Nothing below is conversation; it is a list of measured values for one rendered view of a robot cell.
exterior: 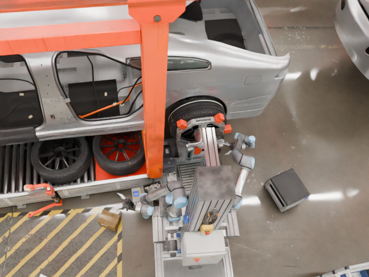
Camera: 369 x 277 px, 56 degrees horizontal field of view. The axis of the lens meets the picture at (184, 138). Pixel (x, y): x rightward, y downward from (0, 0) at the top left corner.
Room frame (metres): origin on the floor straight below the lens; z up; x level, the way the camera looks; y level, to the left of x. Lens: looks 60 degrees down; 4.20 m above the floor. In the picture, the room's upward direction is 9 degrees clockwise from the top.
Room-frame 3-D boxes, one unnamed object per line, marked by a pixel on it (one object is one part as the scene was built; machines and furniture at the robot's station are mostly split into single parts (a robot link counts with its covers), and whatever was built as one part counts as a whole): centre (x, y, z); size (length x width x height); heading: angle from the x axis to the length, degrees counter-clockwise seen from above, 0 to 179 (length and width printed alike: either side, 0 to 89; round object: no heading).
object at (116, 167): (1.89, 0.76, 0.39); 0.66 x 0.66 x 0.24
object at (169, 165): (1.91, 0.18, 0.26); 0.42 x 0.18 x 0.35; 18
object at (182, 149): (2.16, -0.11, 0.32); 0.40 x 0.30 x 0.28; 108
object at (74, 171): (1.67, 1.43, 0.39); 0.66 x 0.66 x 0.24
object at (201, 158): (2.15, -0.07, 0.13); 0.50 x 0.36 x 0.10; 108
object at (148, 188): (1.36, 0.26, 0.51); 0.20 x 0.14 x 0.13; 115
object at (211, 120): (2.00, -0.17, 0.85); 0.54 x 0.07 x 0.54; 108
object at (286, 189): (1.75, -1.38, 0.17); 0.43 x 0.36 x 0.34; 33
